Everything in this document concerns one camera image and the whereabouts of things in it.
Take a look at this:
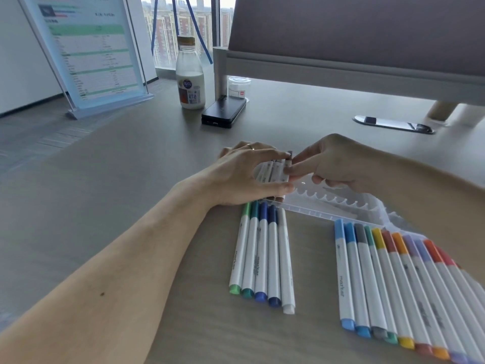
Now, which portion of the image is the person's left hand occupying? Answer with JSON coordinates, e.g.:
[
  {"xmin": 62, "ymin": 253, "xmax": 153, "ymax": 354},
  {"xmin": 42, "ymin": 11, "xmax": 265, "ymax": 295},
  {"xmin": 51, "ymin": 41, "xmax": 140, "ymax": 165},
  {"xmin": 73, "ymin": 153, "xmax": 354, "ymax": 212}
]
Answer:
[{"xmin": 174, "ymin": 142, "xmax": 296, "ymax": 209}]

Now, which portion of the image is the person's right hand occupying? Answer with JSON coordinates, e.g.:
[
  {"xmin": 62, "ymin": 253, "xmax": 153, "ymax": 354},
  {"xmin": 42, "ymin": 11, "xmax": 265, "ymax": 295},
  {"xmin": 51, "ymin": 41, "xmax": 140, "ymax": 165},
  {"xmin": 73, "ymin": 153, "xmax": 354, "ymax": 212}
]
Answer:
[{"xmin": 283, "ymin": 133, "xmax": 383, "ymax": 194}]

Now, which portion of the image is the clear plastic marker case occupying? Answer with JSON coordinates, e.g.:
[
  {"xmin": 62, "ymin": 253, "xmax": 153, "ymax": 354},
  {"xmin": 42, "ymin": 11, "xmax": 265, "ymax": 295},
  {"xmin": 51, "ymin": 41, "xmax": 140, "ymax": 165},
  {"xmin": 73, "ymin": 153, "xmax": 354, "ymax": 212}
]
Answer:
[{"xmin": 254, "ymin": 159, "xmax": 425, "ymax": 239}]

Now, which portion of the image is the tan-ended white marker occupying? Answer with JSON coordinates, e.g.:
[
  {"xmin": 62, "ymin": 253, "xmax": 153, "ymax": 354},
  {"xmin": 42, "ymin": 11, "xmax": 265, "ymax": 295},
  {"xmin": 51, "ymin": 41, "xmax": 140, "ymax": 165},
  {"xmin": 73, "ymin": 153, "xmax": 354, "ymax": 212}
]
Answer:
[{"xmin": 278, "ymin": 150, "xmax": 293, "ymax": 185}]

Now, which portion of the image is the blue-ended white marker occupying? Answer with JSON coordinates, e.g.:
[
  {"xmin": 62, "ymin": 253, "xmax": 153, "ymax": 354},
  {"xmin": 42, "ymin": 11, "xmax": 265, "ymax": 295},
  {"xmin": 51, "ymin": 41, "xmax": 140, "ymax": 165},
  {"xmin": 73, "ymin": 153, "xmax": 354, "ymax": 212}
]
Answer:
[{"xmin": 254, "ymin": 202, "xmax": 269, "ymax": 303}]

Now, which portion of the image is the navy-ended white marker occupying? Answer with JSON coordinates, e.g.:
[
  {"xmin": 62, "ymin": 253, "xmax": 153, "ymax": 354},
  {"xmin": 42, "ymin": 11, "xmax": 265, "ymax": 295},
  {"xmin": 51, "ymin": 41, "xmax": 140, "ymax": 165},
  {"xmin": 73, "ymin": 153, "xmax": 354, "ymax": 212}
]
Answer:
[{"xmin": 267, "ymin": 205, "xmax": 282, "ymax": 309}]

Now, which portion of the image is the lavender marker cap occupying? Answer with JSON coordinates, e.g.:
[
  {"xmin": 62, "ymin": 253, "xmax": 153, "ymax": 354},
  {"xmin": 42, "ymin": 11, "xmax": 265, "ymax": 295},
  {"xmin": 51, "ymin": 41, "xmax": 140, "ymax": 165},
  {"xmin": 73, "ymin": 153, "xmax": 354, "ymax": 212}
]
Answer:
[{"xmin": 401, "ymin": 235, "xmax": 420, "ymax": 257}]

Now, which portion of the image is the periwinkle marker cap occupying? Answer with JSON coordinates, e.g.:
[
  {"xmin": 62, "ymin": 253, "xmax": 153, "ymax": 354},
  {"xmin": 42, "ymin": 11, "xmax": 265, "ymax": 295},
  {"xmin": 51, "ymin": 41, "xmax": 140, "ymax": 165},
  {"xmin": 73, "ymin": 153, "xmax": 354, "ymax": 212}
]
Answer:
[{"xmin": 413, "ymin": 238, "xmax": 432, "ymax": 262}]

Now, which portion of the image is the sky-blue-ended white marker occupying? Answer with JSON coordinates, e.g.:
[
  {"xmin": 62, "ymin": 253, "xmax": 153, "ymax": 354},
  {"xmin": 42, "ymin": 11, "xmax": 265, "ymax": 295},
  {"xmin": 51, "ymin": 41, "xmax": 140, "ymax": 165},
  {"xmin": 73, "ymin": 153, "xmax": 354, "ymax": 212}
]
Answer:
[
  {"xmin": 343, "ymin": 222, "xmax": 372, "ymax": 339},
  {"xmin": 334, "ymin": 218, "xmax": 356, "ymax": 332}
]

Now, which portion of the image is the red-orange marker cap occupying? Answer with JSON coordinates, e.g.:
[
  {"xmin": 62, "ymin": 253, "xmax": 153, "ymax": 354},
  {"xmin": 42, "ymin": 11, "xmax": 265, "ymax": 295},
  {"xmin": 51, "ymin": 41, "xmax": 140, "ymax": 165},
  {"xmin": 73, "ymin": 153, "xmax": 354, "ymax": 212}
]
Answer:
[{"xmin": 423, "ymin": 240, "xmax": 444, "ymax": 263}]

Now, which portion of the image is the mint-ended white marker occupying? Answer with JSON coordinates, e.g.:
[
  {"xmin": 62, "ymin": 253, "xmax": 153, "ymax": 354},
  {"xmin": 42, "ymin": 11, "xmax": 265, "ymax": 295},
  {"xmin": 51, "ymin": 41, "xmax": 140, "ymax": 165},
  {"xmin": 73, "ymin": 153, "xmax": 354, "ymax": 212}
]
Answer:
[{"xmin": 363, "ymin": 226, "xmax": 399, "ymax": 345}]

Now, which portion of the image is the pink marker cap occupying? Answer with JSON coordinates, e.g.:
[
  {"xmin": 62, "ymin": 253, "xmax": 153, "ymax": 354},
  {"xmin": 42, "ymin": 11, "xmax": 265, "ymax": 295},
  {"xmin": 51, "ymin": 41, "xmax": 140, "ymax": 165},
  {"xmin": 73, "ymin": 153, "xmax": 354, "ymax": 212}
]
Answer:
[{"xmin": 434, "ymin": 245, "xmax": 457, "ymax": 266}]

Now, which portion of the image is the dusty-pink-ended white marker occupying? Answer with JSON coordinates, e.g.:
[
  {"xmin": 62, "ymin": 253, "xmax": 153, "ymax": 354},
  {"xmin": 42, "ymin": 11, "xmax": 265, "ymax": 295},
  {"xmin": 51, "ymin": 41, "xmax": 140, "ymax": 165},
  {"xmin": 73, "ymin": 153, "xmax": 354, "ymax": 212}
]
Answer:
[{"xmin": 380, "ymin": 230, "xmax": 434, "ymax": 357}]

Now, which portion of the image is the orange-tipped white marker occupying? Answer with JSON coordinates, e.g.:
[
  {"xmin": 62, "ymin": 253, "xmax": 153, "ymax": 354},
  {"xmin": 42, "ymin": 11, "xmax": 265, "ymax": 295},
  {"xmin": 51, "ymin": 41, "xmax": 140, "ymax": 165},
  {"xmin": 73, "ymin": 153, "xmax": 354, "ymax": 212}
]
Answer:
[{"xmin": 391, "ymin": 233, "xmax": 451, "ymax": 360}]

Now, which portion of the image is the lavender-ended white marker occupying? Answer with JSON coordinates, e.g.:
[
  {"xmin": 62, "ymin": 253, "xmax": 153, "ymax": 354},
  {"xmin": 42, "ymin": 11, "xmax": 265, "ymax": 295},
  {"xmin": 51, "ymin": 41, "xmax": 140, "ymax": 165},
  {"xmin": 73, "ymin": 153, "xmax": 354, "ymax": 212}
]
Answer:
[{"xmin": 401, "ymin": 235, "xmax": 469, "ymax": 364}]

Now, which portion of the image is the copper-ended white marker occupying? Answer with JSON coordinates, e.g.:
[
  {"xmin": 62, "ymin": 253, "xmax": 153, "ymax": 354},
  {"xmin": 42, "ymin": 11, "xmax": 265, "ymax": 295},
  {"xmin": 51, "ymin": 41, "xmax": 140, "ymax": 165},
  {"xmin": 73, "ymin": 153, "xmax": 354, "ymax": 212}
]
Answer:
[{"xmin": 454, "ymin": 263, "xmax": 485, "ymax": 304}]

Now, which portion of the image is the red-tipped white marker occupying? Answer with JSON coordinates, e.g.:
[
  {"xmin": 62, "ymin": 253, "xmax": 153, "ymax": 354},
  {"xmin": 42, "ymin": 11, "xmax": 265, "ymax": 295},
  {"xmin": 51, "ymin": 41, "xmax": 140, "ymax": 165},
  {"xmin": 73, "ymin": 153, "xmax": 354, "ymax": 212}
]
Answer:
[{"xmin": 423, "ymin": 240, "xmax": 485, "ymax": 364}]

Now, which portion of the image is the pink-ended white marker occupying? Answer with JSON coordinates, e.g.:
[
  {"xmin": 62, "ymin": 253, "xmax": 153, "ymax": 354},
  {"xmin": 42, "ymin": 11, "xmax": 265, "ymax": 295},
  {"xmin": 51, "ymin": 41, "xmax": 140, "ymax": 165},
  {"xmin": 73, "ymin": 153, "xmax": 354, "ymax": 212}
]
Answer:
[{"xmin": 434, "ymin": 245, "xmax": 485, "ymax": 338}]

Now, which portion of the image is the person's right forearm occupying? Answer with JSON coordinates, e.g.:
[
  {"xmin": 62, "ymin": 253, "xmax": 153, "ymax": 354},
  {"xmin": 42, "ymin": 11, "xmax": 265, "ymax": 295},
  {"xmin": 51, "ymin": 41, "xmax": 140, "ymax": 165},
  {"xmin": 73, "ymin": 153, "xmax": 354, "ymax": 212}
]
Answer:
[{"xmin": 365, "ymin": 151, "xmax": 485, "ymax": 285}]

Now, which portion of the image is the person's left forearm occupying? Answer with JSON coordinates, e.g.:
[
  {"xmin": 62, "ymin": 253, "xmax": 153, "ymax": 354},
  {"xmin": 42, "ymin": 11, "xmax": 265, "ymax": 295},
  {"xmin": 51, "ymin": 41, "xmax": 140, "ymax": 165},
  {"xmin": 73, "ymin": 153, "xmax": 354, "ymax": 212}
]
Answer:
[{"xmin": 0, "ymin": 184, "xmax": 213, "ymax": 364}]

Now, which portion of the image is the black rectangular power bank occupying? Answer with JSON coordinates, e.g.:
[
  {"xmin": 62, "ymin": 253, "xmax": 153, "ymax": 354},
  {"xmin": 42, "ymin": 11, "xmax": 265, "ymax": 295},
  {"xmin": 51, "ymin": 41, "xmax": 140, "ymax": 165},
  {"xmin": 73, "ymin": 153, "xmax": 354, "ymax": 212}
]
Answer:
[{"xmin": 201, "ymin": 95, "xmax": 248, "ymax": 128}]

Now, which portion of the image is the grey desk shelf riser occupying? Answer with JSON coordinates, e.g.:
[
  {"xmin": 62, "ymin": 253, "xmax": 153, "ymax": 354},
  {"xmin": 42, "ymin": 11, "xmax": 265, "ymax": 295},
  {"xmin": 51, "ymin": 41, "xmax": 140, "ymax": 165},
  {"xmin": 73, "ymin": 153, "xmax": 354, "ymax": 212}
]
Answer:
[{"xmin": 213, "ymin": 47, "xmax": 485, "ymax": 107}]

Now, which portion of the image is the small clear jar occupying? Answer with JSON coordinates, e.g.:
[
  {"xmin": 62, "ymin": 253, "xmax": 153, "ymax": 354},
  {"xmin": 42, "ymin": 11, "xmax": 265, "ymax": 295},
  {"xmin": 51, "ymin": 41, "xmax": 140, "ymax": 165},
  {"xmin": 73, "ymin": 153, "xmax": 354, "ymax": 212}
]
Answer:
[{"xmin": 227, "ymin": 76, "xmax": 252, "ymax": 100}]

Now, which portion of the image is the white milk bottle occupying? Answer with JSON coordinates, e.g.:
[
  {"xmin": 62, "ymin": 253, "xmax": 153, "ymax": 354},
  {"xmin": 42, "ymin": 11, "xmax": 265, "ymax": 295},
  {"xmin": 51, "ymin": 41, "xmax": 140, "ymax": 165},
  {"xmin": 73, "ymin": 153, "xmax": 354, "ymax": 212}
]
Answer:
[{"xmin": 175, "ymin": 35, "xmax": 206, "ymax": 110}]

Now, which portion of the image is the brown paper cup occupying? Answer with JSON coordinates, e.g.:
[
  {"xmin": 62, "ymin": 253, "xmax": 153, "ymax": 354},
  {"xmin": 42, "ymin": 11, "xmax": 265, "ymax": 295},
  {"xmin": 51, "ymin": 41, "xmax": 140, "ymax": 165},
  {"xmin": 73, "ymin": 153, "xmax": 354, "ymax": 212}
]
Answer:
[{"xmin": 427, "ymin": 101, "xmax": 459, "ymax": 122}]

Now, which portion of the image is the grey desk divider shelf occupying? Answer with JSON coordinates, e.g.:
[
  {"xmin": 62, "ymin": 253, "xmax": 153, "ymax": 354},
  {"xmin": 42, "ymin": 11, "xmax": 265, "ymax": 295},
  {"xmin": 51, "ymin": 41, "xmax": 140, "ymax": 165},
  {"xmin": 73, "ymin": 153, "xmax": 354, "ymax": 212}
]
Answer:
[{"xmin": 228, "ymin": 0, "xmax": 485, "ymax": 78}]

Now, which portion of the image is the white paper cup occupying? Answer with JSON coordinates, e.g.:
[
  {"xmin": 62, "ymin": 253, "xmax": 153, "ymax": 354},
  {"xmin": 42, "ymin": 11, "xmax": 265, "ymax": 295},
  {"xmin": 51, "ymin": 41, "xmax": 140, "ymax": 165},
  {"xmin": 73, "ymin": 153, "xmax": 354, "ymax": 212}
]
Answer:
[{"xmin": 456, "ymin": 104, "xmax": 485, "ymax": 127}]

